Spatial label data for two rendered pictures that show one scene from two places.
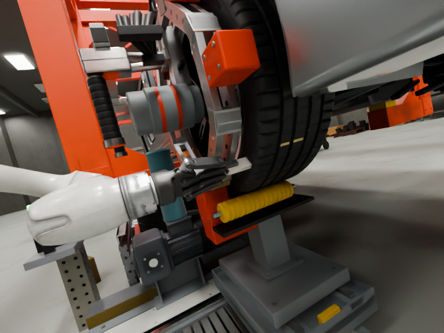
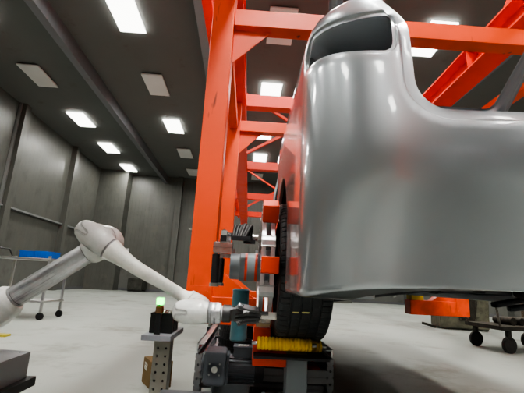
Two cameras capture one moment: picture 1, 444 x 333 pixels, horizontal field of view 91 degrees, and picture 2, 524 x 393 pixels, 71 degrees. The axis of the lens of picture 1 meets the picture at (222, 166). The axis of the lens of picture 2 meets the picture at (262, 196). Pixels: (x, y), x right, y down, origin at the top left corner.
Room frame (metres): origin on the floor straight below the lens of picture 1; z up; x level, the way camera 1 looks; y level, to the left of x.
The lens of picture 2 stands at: (-1.05, -0.58, 0.78)
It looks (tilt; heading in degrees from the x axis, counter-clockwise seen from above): 13 degrees up; 21
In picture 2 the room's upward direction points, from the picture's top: 3 degrees clockwise
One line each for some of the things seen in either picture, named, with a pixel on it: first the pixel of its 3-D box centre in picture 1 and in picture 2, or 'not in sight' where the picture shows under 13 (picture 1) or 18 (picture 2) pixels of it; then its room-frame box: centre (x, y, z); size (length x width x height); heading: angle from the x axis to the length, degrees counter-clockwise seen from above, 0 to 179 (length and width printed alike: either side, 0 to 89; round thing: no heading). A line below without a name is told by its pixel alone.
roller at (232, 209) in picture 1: (256, 199); (284, 344); (0.66, -0.08, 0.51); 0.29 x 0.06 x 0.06; 112
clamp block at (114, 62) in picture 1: (107, 63); (223, 247); (0.50, 0.19, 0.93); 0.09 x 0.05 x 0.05; 112
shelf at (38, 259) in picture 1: (65, 242); (164, 333); (1.05, 0.83, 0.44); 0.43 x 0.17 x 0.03; 22
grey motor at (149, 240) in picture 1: (185, 255); (239, 379); (0.98, 0.26, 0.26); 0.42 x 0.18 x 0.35; 112
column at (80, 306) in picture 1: (80, 282); (161, 370); (1.07, 0.84, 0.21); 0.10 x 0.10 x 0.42; 22
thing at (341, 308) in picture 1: (278, 285); not in sight; (0.79, -0.10, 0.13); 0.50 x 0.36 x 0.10; 22
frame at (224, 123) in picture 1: (187, 106); (264, 267); (0.73, 0.06, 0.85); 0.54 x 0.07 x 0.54; 22
